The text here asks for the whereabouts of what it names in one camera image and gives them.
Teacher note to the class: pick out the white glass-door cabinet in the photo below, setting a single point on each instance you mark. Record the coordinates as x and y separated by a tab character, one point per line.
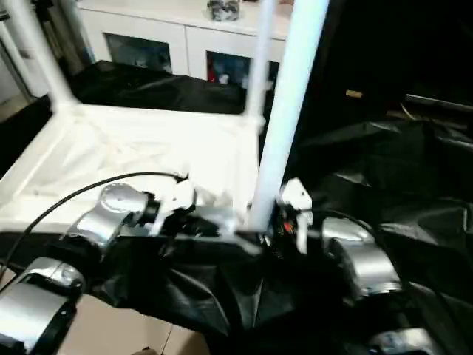
148	22

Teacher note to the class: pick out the white jar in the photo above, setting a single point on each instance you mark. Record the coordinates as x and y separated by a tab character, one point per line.
223	78

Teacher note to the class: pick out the small yellow label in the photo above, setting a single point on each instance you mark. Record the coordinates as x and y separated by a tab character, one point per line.
353	93

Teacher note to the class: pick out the black mat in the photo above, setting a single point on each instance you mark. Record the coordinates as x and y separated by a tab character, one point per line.
229	288

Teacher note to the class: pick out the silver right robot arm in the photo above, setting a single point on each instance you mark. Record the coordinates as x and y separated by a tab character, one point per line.
369	259

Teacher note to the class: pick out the black metal bar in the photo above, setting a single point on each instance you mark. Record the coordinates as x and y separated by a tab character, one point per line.
439	101

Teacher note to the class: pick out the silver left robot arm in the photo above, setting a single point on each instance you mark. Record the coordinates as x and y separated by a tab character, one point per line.
111	207

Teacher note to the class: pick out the black backdrop cloth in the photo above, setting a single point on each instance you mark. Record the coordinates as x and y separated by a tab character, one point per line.
399	37

